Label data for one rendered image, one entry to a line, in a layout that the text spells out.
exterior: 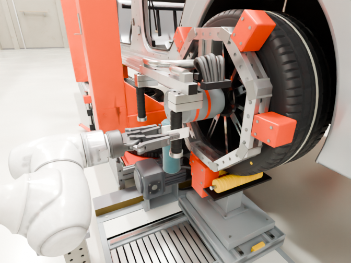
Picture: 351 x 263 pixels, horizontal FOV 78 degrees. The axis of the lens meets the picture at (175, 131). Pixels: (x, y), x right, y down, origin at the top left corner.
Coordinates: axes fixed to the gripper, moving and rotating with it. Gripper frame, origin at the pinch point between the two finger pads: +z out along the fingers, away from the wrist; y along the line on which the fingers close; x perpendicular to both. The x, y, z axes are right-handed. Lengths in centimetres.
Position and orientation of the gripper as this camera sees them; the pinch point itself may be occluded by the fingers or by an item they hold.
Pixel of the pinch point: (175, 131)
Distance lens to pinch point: 66.4
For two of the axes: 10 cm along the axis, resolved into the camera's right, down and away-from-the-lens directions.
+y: 4.5, 3.7, -8.2
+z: 9.0, -1.9, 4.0
